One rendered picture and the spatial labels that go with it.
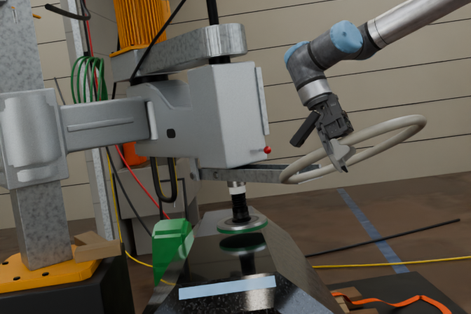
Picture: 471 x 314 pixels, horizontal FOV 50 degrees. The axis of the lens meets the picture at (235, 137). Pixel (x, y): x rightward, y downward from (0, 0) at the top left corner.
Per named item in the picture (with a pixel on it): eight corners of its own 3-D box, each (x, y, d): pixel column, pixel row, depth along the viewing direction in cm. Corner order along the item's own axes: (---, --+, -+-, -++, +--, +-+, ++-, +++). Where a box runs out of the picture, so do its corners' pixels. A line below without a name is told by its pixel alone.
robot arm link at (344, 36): (357, 18, 142) (322, 42, 150) (338, 16, 133) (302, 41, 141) (371, 48, 141) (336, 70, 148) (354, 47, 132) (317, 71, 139)
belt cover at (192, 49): (114, 89, 273) (109, 57, 271) (156, 84, 287) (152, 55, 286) (212, 66, 195) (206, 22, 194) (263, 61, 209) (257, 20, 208)
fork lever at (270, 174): (188, 181, 230) (186, 170, 230) (223, 172, 241) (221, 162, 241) (290, 186, 174) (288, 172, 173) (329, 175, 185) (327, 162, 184)
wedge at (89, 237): (75, 245, 257) (73, 235, 257) (93, 240, 264) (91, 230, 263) (93, 250, 242) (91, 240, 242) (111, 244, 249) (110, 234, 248)
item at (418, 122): (253, 196, 167) (249, 188, 167) (353, 167, 195) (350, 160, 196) (352, 137, 128) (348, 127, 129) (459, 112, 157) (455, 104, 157)
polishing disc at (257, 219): (219, 220, 229) (218, 217, 229) (265, 214, 228) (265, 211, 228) (216, 233, 208) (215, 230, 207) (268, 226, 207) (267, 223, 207)
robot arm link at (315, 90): (293, 91, 143) (304, 96, 151) (299, 106, 141) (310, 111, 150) (321, 76, 139) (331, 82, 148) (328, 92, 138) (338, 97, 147)
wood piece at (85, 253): (75, 263, 225) (74, 252, 224) (78, 257, 234) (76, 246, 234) (121, 254, 228) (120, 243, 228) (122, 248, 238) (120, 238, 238)
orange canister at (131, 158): (121, 171, 510) (115, 138, 507) (134, 164, 560) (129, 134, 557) (142, 168, 508) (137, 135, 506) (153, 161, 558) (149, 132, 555)
